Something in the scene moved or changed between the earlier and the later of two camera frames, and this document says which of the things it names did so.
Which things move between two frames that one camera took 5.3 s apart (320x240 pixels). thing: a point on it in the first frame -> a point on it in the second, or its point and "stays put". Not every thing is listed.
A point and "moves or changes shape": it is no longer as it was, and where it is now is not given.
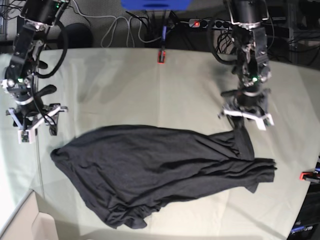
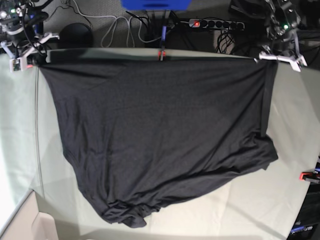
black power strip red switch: x=211 y=24 stays put
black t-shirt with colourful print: x=127 y=173 moves or changes shape
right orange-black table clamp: x=309 y=176 stays put
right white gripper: x=237 y=121 -> x=295 y=61
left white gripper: x=26 y=136 -> x=18 y=64
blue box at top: x=156 y=5 stays put
